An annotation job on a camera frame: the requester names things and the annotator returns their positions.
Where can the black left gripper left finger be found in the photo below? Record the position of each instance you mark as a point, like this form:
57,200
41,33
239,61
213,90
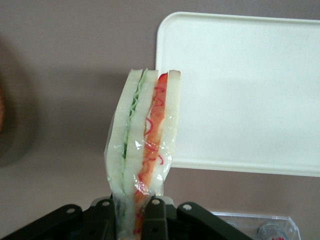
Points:
75,222

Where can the triangle sandwich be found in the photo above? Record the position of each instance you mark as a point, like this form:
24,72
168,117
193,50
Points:
140,125

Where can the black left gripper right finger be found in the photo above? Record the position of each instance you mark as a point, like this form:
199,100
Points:
160,220

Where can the red cola bottle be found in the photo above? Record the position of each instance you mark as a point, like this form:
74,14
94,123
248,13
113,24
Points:
273,233

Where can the clear acrylic bottle rack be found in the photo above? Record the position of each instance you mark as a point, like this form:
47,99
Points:
250,220

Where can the beige plastic tray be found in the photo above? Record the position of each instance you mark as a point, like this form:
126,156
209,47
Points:
237,87

